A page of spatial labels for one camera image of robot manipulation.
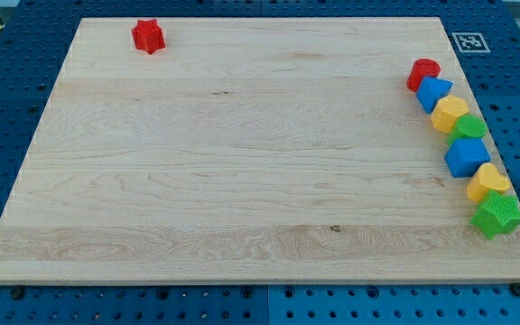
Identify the blue cube block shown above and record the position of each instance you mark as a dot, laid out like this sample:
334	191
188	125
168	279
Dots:
465	156

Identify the light wooden board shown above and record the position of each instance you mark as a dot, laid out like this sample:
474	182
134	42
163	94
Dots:
247	150

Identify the red star block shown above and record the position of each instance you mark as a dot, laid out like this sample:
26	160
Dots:
148	36

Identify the blue triangle block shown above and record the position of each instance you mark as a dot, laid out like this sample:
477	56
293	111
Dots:
431	90

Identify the red cylinder block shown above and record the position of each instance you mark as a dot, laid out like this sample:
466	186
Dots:
423	67

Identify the yellow hexagon block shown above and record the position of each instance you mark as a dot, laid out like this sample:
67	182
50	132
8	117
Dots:
447	111

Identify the green cylinder block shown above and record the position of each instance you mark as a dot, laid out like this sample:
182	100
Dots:
467	126

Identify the yellow heart block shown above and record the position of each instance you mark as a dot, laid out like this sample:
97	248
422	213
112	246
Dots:
486	178

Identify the white fiducial marker tag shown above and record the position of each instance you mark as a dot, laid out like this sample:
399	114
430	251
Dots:
470	42

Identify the green star block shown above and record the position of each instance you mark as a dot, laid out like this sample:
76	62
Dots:
496	214

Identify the black bolt front left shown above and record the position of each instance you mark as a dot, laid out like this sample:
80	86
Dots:
17	293

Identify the black bolt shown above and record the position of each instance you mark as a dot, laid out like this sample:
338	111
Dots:
17	293
515	289

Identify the black bolt front right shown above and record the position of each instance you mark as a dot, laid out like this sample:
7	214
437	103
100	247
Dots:
515	289

